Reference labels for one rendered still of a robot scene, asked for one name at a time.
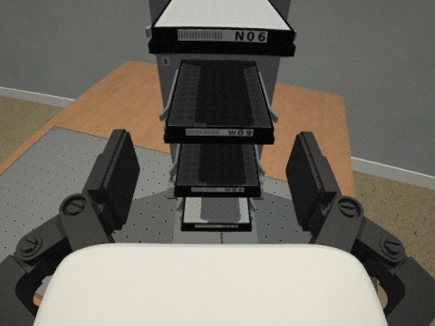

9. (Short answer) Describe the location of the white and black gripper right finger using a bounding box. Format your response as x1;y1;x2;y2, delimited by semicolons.
285;131;435;326

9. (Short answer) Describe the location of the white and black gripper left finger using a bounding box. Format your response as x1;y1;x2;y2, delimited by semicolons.
0;129;140;326

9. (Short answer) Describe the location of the grey perforated base plate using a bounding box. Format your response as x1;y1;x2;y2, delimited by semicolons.
0;126;312;263

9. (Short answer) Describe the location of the white well plate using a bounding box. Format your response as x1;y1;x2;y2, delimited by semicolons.
148;0;295;57
180;197;252;232

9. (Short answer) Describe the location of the black plate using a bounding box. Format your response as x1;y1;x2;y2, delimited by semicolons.
163;60;275;145
174;144;261;197

